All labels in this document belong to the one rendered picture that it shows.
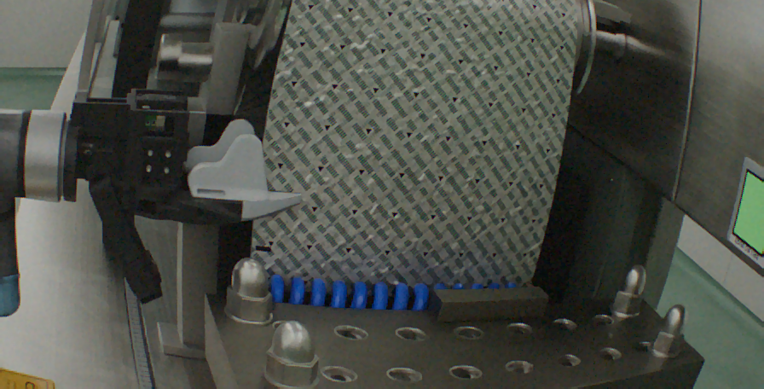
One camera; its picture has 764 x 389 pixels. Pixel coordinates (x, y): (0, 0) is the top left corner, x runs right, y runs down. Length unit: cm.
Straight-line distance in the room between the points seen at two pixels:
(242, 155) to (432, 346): 18
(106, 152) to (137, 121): 5
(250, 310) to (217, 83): 20
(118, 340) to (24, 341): 13
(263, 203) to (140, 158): 11
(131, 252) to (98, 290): 26
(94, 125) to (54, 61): 571
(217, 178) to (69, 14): 566
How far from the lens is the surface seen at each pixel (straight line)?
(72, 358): 80
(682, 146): 74
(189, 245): 80
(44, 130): 66
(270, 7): 68
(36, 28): 635
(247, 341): 62
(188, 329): 84
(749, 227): 63
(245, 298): 64
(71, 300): 91
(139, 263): 70
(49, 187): 66
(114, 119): 66
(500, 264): 78
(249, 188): 68
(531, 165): 76
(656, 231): 104
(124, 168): 67
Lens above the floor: 132
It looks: 16 degrees down
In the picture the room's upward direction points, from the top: 10 degrees clockwise
